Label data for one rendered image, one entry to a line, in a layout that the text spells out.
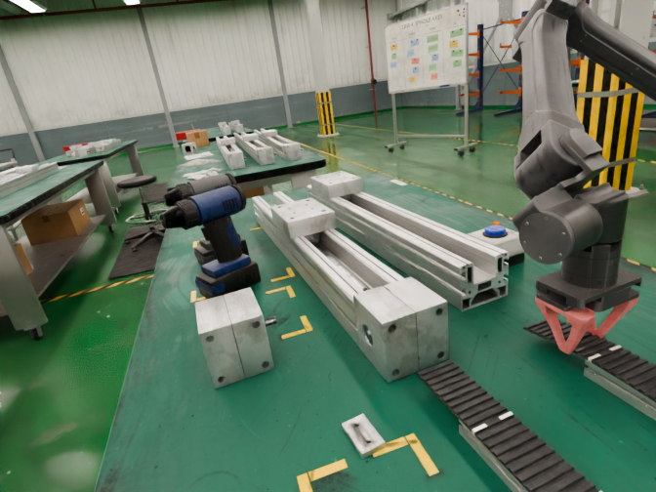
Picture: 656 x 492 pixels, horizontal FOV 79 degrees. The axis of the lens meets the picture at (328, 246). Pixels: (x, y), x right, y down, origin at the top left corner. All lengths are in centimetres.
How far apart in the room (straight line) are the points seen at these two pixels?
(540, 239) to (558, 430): 21
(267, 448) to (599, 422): 37
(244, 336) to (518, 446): 36
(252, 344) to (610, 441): 44
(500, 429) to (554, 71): 48
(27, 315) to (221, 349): 237
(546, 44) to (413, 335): 48
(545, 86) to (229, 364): 58
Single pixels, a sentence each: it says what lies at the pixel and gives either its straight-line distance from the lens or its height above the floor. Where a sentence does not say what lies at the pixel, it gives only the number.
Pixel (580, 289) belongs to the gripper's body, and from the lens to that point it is 55.
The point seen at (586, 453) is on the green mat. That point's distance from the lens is 53.
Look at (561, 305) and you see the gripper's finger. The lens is 55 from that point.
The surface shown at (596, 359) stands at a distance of 60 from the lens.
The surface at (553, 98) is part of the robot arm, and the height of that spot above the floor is 111.
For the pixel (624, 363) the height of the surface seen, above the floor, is 81.
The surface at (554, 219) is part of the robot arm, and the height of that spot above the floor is 101.
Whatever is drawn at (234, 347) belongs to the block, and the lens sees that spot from 60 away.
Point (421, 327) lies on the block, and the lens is 55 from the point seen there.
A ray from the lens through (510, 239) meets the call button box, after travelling 85.
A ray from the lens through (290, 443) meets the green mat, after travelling 52.
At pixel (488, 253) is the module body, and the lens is 73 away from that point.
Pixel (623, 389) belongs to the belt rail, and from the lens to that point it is 60.
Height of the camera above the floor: 116
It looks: 21 degrees down
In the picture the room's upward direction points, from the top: 8 degrees counter-clockwise
